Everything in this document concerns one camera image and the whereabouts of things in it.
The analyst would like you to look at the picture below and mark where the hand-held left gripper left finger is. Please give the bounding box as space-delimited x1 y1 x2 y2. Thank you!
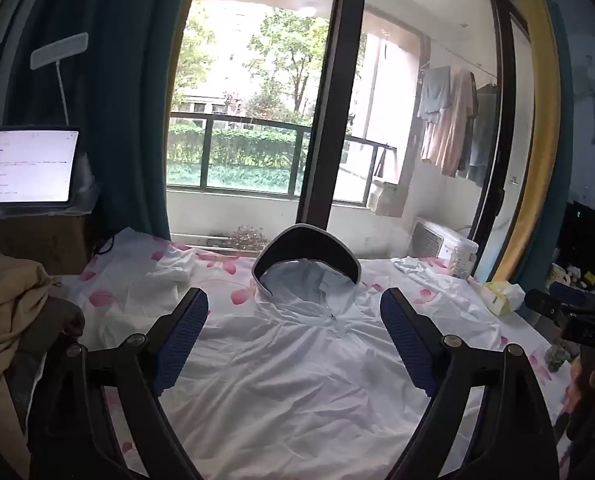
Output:
30 287 210 480

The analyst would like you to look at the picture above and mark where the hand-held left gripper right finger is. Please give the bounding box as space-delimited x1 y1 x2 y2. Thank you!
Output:
380 287 561 480

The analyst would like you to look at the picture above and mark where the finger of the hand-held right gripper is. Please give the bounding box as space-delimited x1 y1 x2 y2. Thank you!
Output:
524 287 578 318
550 282 595 307

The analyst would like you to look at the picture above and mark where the white hooded jacket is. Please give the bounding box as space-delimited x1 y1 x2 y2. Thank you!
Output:
100 223 558 480

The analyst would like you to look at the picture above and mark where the yellow tissue pack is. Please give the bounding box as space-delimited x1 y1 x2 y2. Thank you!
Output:
480 280 525 316

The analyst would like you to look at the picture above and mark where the small dark object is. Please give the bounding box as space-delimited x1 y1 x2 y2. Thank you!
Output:
545 344 573 373

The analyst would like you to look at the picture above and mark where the black device box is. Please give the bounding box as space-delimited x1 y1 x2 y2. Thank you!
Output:
557 201 595 291

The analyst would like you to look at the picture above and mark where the clear plastic jar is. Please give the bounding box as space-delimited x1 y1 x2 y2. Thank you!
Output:
447 245 478 280

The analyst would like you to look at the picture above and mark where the pink floral bed sheet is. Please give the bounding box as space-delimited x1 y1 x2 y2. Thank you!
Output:
57 227 578 480

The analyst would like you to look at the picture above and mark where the white appliance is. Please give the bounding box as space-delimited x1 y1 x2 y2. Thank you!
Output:
410 217 478 263

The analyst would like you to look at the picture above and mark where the dried potted plant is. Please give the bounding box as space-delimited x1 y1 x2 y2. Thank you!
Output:
226 226 269 252

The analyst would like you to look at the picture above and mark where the balcony cardboard box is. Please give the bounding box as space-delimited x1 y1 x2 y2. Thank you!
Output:
368 147 403 217

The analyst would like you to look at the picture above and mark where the brown cardboard box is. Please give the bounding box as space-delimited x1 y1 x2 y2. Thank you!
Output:
0 210 90 276

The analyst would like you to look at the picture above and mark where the beige cloth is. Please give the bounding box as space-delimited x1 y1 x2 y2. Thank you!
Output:
0 237 65 480

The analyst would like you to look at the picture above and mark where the hanging dark grey garment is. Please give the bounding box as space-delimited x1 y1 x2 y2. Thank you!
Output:
457 85 498 186

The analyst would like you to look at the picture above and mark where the yellow window trim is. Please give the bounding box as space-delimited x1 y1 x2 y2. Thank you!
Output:
497 0 563 281

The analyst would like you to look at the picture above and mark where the green balcony railing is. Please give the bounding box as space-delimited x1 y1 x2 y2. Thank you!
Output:
167 112 398 206

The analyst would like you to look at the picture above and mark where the hanging pink garment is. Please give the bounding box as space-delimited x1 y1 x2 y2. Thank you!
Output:
421 69 478 177

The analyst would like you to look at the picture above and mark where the tablet with lit screen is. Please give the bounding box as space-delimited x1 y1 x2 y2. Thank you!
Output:
0 127 80 206

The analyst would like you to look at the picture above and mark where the hanging blue garment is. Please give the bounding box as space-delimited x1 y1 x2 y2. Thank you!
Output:
417 66 452 123

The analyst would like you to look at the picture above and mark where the teal curtain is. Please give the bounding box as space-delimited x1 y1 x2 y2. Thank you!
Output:
7 0 203 241

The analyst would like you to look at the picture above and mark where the white bar lamp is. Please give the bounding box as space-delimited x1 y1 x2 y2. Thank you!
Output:
30 32 89 126

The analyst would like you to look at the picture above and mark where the dark sliding door frame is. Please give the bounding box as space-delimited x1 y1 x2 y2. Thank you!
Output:
297 0 368 233

